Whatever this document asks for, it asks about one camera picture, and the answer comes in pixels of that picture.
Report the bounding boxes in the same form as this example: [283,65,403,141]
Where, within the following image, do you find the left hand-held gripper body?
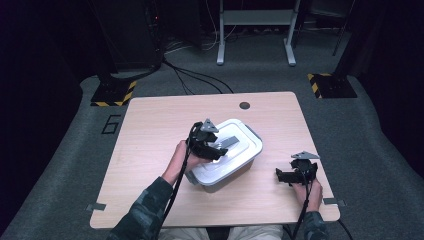
[187,118,221,160]

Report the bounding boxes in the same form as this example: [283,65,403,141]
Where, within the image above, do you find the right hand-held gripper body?
[289,150,321,186]

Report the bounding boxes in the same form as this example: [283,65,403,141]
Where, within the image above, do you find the white container lid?
[189,118,264,187]

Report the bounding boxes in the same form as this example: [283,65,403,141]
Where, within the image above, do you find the brown transparent storage container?
[184,123,264,194]

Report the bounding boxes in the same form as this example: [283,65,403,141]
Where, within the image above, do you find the person's left hand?
[169,139,212,177]

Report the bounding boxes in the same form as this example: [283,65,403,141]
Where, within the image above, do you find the person's right hand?
[292,178,324,213]

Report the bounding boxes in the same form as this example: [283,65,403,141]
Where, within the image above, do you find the person's right leg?
[229,224,284,240]

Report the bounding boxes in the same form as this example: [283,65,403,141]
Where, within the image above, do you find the person's leg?
[158,226,208,240]
[229,224,284,240]

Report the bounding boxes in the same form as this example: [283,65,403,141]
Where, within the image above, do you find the person's left leg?
[158,226,208,240]

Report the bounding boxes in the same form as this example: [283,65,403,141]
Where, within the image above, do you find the black stand with striped base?
[307,0,388,100]
[87,0,138,108]

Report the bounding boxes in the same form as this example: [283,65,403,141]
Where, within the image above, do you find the white metal stand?
[216,0,303,67]

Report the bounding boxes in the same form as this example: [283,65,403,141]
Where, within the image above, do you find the dark cabinet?
[108,0,165,72]

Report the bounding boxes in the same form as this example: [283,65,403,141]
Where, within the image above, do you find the right hand-held gripper black cable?
[290,168,314,240]

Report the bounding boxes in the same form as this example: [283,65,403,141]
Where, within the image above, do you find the hand-held gripper black cable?
[155,121,205,240]
[290,168,314,240]

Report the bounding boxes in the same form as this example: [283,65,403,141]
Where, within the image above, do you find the left hand-held gripper black cable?
[155,121,205,240]

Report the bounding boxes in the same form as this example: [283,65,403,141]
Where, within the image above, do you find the black floor cables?
[162,56,235,96]

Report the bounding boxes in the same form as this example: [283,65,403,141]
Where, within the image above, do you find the pale floor cables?
[164,31,219,55]

